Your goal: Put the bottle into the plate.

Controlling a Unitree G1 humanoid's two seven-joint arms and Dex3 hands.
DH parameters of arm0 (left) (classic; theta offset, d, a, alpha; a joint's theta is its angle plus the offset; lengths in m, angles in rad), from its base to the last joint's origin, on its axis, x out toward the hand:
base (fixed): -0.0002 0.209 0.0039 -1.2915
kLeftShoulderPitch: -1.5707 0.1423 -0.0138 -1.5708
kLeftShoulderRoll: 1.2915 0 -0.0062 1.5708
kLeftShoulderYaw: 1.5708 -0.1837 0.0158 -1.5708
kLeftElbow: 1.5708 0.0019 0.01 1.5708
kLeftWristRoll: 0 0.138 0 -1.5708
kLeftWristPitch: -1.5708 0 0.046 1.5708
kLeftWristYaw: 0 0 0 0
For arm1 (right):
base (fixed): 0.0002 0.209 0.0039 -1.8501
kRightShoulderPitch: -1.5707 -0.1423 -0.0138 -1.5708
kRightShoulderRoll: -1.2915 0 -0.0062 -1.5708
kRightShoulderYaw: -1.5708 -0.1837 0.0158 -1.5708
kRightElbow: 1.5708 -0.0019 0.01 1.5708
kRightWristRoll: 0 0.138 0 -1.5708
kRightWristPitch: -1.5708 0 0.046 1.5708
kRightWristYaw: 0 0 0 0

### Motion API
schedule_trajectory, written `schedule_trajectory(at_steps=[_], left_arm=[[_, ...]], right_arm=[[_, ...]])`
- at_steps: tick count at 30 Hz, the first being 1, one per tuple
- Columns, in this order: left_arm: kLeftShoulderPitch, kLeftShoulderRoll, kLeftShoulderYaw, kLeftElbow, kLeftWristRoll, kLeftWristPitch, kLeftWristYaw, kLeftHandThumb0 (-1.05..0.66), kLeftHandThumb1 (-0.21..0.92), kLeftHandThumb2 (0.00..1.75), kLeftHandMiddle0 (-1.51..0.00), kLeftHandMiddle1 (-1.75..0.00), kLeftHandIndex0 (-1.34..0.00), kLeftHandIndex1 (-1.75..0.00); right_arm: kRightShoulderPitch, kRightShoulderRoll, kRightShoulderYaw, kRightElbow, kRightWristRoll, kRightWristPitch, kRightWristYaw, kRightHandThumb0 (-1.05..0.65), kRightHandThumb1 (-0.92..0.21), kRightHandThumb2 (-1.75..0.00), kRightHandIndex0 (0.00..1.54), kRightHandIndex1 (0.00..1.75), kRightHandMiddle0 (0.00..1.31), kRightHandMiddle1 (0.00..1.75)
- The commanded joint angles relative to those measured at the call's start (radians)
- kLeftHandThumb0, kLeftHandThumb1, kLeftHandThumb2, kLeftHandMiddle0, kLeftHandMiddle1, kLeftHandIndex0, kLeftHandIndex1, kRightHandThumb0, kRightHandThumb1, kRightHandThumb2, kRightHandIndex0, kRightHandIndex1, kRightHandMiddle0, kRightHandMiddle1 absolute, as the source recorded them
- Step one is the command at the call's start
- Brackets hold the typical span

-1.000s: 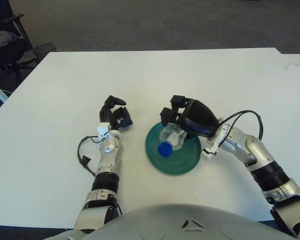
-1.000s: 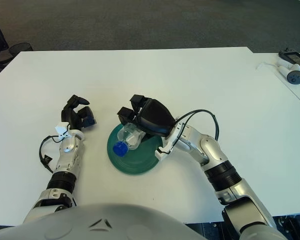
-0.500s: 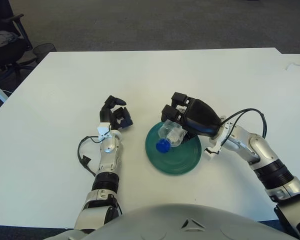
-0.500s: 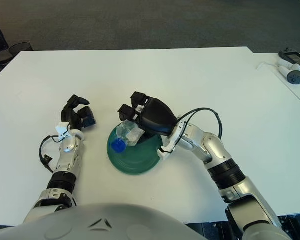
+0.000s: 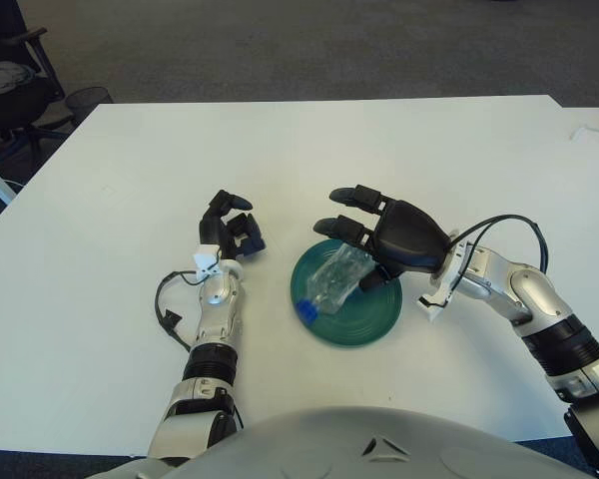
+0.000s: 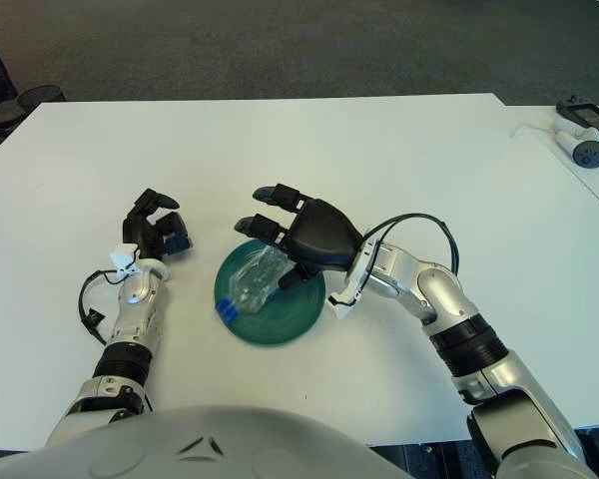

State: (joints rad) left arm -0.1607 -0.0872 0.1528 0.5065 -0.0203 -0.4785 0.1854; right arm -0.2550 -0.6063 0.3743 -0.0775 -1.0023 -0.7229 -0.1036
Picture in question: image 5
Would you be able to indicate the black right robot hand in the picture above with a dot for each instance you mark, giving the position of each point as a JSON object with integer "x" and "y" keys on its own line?
{"x": 409, "y": 234}

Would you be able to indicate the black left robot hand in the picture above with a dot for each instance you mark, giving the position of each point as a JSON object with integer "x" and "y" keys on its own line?
{"x": 214, "y": 232}

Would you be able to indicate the clear bottle with blue cap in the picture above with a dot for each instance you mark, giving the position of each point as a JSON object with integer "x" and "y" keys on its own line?
{"x": 334, "y": 284}

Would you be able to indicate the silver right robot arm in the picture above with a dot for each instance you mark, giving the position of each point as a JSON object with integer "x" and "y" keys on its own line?
{"x": 529, "y": 289}

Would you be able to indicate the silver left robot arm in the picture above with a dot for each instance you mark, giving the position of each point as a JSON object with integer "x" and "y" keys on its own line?
{"x": 214, "y": 319}

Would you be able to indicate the green round plate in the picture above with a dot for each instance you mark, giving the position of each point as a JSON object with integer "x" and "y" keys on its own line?
{"x": 369, "y": 319}

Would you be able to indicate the black mesh wastebasket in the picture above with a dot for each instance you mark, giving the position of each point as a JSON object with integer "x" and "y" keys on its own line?
{"x": 87, "y": 100}

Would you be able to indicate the grey robot torso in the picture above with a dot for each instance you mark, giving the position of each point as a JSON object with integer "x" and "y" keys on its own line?
{"x": 329, "y": 449}

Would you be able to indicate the black office chair base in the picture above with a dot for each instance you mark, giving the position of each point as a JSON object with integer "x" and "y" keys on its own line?
{"x": 10, "y": 105}

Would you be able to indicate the grey crumpled cloth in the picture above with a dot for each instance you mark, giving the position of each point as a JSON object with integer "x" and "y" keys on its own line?
{"x": 5, "y": 75}

